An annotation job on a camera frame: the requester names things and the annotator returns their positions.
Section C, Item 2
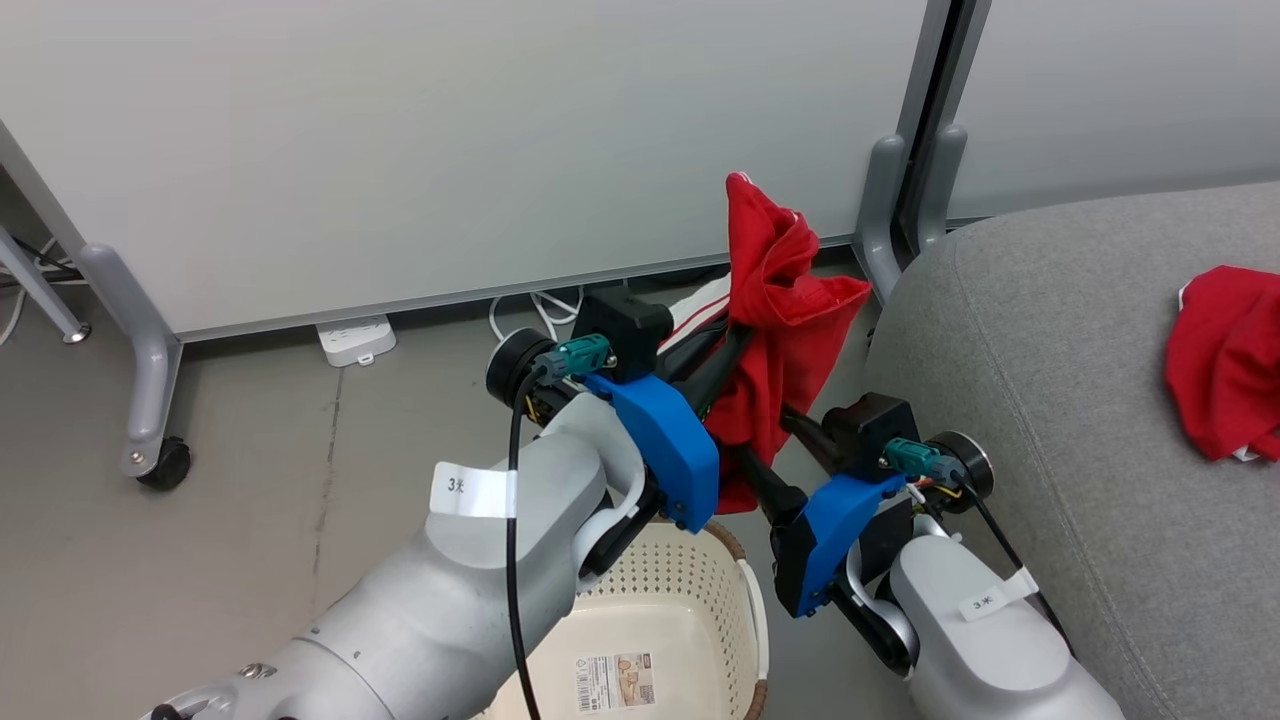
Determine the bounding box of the looped white power cable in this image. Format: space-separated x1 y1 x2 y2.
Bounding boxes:
488 285 587 347

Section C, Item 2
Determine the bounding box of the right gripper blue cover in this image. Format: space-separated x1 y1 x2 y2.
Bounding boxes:
737 404 917 619

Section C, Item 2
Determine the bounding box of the grey fabric sofa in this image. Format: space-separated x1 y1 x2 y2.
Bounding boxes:
862 180 1280 720

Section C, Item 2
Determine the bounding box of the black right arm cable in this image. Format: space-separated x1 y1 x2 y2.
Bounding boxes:
883 436 1077 657

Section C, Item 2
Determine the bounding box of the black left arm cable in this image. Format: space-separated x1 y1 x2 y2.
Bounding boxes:
505 334 614 720

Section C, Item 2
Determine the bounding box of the thin grey slanted metal leg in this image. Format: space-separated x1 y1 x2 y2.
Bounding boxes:
0 228 93 346

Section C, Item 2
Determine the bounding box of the short grey upright panel leg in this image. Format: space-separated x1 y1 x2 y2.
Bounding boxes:
915 123 969 253
855 135 907 303

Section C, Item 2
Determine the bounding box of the black castor wheel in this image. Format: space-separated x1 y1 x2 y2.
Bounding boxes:
137 437 193 492

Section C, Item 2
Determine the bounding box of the white power strip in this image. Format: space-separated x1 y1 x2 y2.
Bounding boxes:
316 314 398 369

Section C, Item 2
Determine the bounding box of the red garment white trim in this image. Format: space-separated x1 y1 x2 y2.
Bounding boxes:
1164 265 1280 463
660 172 874 515

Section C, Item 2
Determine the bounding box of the narrow white partition panel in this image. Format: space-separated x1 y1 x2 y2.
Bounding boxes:
945 0 1280 222

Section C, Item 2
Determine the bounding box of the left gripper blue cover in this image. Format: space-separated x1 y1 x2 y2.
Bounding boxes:
583 317 757 534

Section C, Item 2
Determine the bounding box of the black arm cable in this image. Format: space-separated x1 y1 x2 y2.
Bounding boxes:
505 334 614 720
883 436 1077 657

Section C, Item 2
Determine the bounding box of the white cable label tag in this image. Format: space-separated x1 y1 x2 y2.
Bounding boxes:
429 461 520 520
957 566 1042 623

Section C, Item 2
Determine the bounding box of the cream plastic laundry basket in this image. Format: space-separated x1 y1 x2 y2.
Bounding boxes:
478 520 770 720

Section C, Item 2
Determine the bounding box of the large white partition panel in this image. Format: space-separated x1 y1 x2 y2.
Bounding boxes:
0 0 951 344

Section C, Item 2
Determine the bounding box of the curved grey leg with castor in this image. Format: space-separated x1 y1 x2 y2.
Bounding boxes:
78 243 184 479

